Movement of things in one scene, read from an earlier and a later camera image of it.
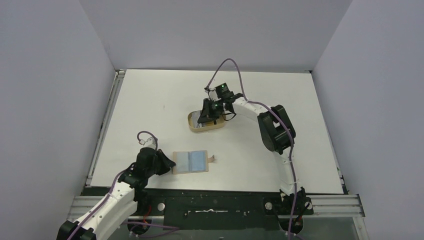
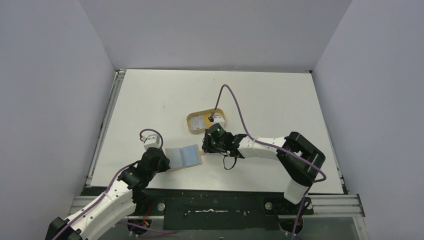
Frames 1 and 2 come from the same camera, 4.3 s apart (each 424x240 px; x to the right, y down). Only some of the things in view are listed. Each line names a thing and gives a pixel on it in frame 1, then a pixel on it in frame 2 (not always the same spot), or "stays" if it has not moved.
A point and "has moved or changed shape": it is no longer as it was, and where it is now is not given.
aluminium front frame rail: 346,205 stays
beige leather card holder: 191,161 has moved or changed shape
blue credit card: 198,159 → 191,155
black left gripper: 159,158 stays
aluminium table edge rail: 116,85 stays
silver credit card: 182,162 has moved or changed shape
